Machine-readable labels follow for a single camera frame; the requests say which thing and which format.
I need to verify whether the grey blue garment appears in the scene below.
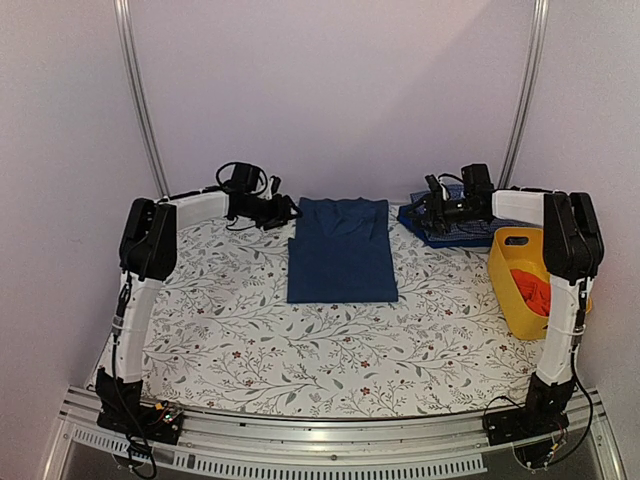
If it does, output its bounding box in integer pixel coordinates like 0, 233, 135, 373
287, 197, 399, 304

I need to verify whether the yellow plastic laundry basket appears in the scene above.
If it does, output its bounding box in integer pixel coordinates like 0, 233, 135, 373
487, 227, 593, 342

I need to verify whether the aluminium frame post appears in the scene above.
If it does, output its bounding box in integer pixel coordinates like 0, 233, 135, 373
113, 0, 170, 197
498, 0, 549, 189

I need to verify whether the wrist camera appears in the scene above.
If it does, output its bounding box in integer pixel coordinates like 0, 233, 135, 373
425, 174, 449, 200
266, 175, 281, 200

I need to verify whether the right aluminium frame post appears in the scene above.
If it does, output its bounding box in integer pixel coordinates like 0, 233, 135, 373
498, 0, 549, 189

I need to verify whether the blue checkered button shirt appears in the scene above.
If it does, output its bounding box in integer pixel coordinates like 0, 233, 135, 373
409, 182, 501, 249

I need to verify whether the left aluminium frame post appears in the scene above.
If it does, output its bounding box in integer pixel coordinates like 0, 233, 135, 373
113, 0, 170, 197

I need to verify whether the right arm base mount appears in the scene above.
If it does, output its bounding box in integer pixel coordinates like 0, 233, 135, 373
482, 396, 569, 470

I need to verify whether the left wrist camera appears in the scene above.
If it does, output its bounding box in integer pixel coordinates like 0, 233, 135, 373
266, 175, 281, 200

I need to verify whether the aluminium front rail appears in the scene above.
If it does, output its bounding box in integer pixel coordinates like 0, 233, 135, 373
43, 387, 628, 479

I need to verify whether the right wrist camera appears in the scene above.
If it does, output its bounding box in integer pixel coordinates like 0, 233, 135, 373
425, 174, 449, 200

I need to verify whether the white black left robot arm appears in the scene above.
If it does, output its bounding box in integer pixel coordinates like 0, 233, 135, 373
95, 161, 302, 434

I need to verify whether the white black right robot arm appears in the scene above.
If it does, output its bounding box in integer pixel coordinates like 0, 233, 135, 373
399, 164, 604, 436

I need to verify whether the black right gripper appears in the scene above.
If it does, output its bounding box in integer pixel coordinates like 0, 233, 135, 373
405, 192, 483, 235

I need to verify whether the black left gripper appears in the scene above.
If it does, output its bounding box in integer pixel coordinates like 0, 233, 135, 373
239, 193, 303, 231

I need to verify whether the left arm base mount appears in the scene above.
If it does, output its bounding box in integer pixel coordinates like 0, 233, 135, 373
97, 393, 184, 445

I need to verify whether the floral patterned table cloth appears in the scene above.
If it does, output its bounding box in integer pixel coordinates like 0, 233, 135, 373
134, 206, 544, 418

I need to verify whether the orange garment in basket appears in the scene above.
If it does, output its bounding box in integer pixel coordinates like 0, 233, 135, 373
511, 269, 551, 317

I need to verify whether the folded royal blue garment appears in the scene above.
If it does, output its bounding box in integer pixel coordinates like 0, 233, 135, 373
396, 205, 429, 245

